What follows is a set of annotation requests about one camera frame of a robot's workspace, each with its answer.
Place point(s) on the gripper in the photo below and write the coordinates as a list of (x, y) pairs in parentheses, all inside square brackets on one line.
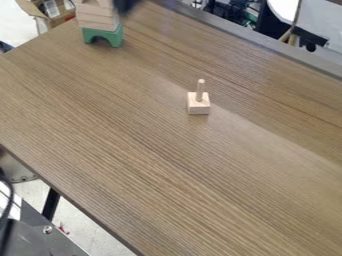
[(125, 6)]

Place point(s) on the green arch block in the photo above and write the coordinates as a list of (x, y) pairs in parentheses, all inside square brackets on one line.
[(112, 34)]

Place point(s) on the cardboard box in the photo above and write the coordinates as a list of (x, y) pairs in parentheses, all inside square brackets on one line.
[(52, 10)]

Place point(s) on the wooden cube with peg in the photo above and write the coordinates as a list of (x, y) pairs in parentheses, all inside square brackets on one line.
[(198, 104)]

